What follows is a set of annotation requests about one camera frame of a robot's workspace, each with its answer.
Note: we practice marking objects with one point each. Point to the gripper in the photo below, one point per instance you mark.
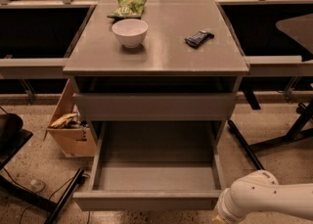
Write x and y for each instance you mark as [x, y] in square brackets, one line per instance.
[222, 208]

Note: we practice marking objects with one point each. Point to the grey drawer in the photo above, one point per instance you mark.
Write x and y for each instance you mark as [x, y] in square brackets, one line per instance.
[155, 107]
[140, 165]

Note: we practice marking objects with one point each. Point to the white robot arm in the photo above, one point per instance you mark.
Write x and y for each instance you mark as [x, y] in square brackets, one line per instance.
[260, 191]

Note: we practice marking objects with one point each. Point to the grey top drawer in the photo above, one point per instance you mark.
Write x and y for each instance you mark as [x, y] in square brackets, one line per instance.
[155, 107]

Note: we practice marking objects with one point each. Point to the grey drawer cabinet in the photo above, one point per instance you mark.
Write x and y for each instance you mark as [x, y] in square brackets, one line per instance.
[164, 63]

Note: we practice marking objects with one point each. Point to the black stand leg right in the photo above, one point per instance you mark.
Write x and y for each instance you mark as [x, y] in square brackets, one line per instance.
[296, 133]

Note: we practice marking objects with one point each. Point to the black stand leg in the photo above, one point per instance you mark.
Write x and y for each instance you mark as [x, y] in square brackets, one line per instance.
[52, 208]
[296, 133]

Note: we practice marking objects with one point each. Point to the black stand leg left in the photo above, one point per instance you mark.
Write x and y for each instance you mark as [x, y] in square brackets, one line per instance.
[52, 208]

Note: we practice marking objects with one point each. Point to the wooden box on floor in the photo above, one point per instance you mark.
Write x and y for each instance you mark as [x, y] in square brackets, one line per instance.
[74, 142]

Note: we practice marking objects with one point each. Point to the crumpled snack bag in box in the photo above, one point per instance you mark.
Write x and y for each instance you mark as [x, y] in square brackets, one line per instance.
[63, 121]

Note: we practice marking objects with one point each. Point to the dark blue snack bar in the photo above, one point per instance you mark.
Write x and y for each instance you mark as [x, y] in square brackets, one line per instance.
[199, 38]

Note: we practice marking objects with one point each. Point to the white ceramic bowl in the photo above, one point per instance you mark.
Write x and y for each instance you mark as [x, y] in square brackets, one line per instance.
[130, 32]

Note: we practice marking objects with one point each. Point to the black office chair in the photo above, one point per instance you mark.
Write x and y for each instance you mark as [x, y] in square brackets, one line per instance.
[12, 136]

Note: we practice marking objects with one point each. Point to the green chip bag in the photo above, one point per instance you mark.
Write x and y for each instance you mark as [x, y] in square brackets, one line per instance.
[128, 9]

